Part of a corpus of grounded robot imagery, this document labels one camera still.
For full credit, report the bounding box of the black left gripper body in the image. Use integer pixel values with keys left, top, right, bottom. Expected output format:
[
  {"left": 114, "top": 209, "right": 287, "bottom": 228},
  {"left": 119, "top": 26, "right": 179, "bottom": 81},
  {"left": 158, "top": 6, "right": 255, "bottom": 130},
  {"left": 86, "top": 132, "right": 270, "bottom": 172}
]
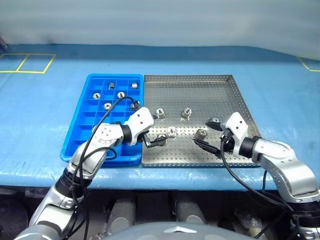
[{"left": 139, "top": 130, "right": 151, "bottom": 149}]

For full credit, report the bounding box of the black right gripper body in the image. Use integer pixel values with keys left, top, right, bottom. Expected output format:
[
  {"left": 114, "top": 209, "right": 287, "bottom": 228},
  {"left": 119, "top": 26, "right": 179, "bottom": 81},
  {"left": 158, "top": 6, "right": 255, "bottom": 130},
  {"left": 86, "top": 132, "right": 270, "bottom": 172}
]
[{"left": 219, "top": 128, "right": 236, "bottom": 154}]

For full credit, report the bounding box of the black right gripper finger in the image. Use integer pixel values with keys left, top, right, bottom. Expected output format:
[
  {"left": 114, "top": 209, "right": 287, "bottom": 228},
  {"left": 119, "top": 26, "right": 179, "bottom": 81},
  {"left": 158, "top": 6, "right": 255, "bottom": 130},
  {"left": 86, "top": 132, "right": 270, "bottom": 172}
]
[
  {"left": 193, "top": 139, "right": 221, "bottom": 155},
  {"left": 205, "top": 120, "right": 223, "bottom": 131}
]

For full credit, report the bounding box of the blue compartment tray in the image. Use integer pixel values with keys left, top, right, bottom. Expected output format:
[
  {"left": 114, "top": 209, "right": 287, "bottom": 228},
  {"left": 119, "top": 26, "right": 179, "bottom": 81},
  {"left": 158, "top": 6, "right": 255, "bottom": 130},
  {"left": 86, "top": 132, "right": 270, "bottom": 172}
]
[{"left": 60, "top": 73, "right": 145, "bottom": 168}]

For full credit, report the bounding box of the perforated metal tray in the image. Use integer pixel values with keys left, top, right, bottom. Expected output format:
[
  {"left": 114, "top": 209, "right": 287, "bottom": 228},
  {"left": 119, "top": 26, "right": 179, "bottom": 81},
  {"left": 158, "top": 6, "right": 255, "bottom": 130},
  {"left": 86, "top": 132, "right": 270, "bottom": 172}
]
[{"left": 141, "top": 74, "right": 263, "bottom": 169}]

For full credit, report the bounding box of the grey rounded cylinder shape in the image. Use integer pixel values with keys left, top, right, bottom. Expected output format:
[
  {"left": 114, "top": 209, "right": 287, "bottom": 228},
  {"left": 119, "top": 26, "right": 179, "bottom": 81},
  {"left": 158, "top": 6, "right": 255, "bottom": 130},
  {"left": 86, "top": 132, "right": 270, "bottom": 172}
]
[
  {"left": 107, "top": 198, "right": 137, "bottom": 236},
  {"left": 173, "top": 198, "right": 208, "bottom": 226}
]

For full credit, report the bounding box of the grey robot torso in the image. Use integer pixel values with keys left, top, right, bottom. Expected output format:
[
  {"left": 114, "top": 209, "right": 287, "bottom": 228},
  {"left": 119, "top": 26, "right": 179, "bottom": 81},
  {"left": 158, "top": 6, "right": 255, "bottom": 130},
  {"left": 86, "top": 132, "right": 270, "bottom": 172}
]
[{"left": 104, "top": 222, "right": 256, "bottom": 240}]

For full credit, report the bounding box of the blue plastic table cover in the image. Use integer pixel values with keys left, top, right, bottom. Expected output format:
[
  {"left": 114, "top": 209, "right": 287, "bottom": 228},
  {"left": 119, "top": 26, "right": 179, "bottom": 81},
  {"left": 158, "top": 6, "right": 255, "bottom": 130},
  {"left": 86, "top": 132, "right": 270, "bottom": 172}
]
[{"left": 0, "top": 43, "right": 320, "bottom": 192}]

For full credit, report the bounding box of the black round shape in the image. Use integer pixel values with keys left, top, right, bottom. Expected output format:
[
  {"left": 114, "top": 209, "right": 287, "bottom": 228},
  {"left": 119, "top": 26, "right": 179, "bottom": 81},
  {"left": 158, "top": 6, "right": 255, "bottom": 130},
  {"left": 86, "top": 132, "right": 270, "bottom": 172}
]
[{"left": 0, "top": 197, "right": 29, "bottom": 238}]

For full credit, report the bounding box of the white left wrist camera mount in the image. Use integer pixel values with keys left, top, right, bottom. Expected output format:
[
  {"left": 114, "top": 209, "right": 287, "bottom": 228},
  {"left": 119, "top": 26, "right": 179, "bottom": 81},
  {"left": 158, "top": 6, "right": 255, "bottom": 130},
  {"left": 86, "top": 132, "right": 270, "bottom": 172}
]
[{"left": 123, "top": 106, "right": 155, "bottom": 146}]

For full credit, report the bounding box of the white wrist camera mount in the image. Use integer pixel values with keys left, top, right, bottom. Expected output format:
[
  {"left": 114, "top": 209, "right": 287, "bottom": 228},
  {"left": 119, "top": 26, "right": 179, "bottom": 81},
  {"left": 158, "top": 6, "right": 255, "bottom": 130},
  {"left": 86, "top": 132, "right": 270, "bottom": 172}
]
[
  {"left": 123, "top": 106, "right": 155, "bottom": 146},
  {"left": 221, "top": 112, "right": 249, "bottom": 157}
]

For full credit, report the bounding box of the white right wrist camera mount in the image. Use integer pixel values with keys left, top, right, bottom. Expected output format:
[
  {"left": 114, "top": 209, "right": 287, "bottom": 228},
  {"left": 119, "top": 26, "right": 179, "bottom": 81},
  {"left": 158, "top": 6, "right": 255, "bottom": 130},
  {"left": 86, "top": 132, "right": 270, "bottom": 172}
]
[{"left": 221, "top": 112, "right": 249, "bottom": 157}]

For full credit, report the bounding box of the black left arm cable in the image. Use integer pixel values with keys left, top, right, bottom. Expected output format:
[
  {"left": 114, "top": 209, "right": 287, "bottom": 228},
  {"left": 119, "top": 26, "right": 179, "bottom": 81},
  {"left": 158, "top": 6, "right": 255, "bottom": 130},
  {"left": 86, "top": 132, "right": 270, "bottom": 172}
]
[{"left": 69, "top": 96, "right": 141, "bottom": 240}]

